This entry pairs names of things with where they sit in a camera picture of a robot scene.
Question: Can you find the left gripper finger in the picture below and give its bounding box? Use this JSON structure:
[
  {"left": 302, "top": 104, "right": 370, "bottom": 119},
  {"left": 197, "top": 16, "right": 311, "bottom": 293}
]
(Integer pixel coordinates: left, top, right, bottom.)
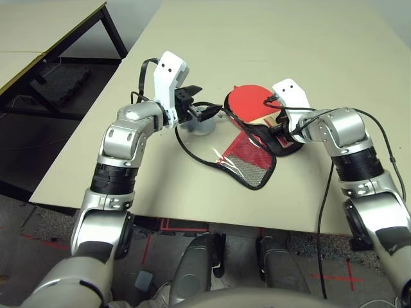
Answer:
[
  {"left": 195, "top": 104, "right": 223, "bottom": 123},
  {"left": 182, "top": 85, "right": 203, "bottom": 98}
]

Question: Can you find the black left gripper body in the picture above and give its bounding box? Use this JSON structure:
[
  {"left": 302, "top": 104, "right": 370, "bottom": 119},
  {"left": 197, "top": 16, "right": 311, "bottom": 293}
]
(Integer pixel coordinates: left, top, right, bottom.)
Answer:
[{"left": 175, "top": 88, "right": 206, "bottom": 125}]

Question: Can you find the grey right robot leg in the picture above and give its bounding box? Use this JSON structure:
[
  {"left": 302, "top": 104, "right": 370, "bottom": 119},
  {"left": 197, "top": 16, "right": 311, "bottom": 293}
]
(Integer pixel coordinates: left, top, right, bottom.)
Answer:
[{"left": 256, "top": 235, "right": 311, "bottom": 295}]

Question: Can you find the grey robot leg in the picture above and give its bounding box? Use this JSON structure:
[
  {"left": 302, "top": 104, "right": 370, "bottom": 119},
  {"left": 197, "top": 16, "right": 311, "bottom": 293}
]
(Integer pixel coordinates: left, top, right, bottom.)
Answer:
[
  {"left": 168, "top": 232, "right": 226, "bottom": 305},
  {"left": 256, "top": 235, "right": 311, "bottom": 295}
]

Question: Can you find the grey robot torso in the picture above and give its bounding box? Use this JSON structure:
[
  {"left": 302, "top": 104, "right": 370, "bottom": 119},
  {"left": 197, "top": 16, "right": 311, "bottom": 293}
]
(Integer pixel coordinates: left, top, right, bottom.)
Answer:
[{"left": 179, "top": 286, "right": 325, "bottom": 308}]

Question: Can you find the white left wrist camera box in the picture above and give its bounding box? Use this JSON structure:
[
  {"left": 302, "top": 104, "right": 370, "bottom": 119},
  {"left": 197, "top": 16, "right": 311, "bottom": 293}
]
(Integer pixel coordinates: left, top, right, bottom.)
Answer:
[{"left": 152, "top": 51, "right": 190, "bottom": 128}]

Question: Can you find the red black paddle case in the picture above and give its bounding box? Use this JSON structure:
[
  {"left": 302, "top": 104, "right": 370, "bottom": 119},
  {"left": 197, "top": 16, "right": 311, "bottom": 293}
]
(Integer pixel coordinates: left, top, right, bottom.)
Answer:
[{"left": 175, "top": 83, "right": 304, "bottom": 192}]

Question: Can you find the grey white sneaker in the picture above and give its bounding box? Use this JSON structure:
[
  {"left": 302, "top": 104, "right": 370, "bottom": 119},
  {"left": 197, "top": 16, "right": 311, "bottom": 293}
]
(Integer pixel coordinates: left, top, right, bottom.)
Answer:
[{"left": 141, "top": 281, "right": 171, "bottom": 308}]

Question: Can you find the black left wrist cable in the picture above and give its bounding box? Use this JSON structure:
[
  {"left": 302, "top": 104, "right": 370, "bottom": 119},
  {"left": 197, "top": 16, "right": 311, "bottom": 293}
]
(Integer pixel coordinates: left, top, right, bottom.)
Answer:
[{"left": 130, "top": 58, "right": 160, "bottom": 105}]

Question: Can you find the black foam mat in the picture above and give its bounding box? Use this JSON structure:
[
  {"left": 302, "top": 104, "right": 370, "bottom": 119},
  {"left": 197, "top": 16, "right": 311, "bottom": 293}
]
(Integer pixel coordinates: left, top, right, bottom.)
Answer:
[{"left": 30, "top": 65, "right": 93, "bottom": 107}]

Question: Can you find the grey left robot leg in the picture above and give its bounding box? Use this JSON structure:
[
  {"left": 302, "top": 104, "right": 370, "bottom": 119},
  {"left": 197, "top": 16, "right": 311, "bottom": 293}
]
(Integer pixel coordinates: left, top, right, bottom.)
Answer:
[{"left": 168, "top": 232, "right": 226, "bottom": 305}]

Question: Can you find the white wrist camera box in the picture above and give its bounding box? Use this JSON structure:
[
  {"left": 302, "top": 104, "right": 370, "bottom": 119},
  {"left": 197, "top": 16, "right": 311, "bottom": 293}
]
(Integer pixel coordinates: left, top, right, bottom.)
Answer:
[
  {"left": 152, "top": 51, "right": 190, "bottom": 128},
  {"left": 272, "top": 78, "right": 311, "bottom": 144}
]

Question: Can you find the red ping-pong paddle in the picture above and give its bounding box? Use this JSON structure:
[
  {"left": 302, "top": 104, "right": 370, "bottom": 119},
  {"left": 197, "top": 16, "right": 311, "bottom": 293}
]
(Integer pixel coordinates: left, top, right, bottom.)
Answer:
[{"left": 224, "top": 83, "right": 283, "bottom": 128}]

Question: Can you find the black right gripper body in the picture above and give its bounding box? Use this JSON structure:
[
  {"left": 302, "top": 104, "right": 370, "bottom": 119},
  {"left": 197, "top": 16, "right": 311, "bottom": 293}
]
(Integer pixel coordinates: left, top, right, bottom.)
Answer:
[{"left": 272, "top": 111, "right": 292, "bottom": 138}]

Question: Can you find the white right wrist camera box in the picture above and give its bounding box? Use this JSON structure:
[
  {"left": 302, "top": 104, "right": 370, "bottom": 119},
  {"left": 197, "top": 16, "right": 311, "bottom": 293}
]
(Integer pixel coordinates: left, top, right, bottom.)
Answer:
[{"left": 272, "top": 78, "right": 311, "bottom": 144}]

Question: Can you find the grey floor pedal box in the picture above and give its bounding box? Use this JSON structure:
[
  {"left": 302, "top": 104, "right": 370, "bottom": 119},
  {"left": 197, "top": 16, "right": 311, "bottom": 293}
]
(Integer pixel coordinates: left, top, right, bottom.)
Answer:
[{"left": 134, "top": 271, "right": 155, "bottom": 290}]

